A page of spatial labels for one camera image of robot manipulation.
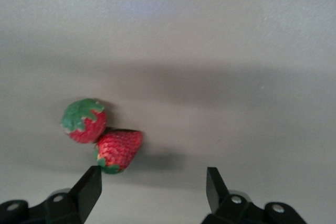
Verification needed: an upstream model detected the red strawberry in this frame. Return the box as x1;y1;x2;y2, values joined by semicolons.
60;98;108;145
93;129;144;175

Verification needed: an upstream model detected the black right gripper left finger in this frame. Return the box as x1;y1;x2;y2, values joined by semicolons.
0;165;102;224

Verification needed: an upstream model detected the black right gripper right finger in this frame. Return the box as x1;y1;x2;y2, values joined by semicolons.
202;166;308;224

